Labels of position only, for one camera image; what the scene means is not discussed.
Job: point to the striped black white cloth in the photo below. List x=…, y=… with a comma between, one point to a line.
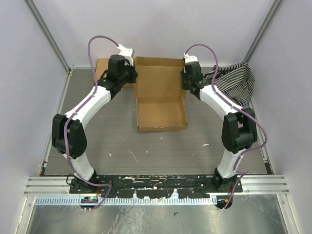
x=236, y=82

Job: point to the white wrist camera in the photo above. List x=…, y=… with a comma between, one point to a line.
x=188, y=58
x=128, y=53

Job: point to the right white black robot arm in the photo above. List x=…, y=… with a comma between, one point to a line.
x=238, y=130

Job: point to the white slotted cable duct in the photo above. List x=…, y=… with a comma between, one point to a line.
x=78, y=200

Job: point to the brown cardboard box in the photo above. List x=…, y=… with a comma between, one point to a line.
x=159, y=95
x=101, y=70

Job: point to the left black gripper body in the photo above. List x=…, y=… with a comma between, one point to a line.
x=129, y=75

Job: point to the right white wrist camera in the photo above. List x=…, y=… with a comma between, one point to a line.
x=188, y=58

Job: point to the right aluminium corner post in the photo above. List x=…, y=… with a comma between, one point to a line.
x=273, y=10

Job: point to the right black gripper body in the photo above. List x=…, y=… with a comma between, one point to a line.
x=185, y=80

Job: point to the folded brown cardboard box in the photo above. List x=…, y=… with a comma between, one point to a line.
x=101, y=70

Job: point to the aluminium front rail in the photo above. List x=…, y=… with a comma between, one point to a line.
x=251, y=184

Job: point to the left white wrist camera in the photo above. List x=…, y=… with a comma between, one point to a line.
x=128, y=53

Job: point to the aluminium corner post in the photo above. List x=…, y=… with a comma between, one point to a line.
x=47, y=33
x=273, y=10

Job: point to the left aluminium corner post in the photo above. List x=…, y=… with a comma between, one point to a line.
x=47, y=33

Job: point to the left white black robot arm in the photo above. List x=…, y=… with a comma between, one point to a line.
x=68, y=130

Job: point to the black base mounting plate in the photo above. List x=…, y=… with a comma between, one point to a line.
x=156, y=186

